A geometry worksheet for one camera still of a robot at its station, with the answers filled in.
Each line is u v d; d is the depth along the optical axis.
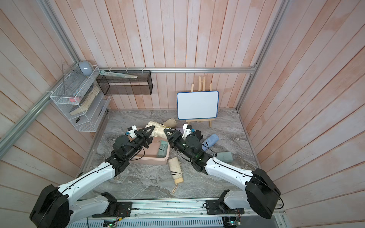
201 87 0.94
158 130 0.71
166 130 0.70
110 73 0.91
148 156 0.89
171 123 1.07
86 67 0.82
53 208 0.40
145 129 0.71
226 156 0.92
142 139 0.67
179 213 0.73
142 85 1.06
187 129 0.70
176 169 0.85
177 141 0.66
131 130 0.73
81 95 0.76
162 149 0.92
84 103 0.78
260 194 0.41
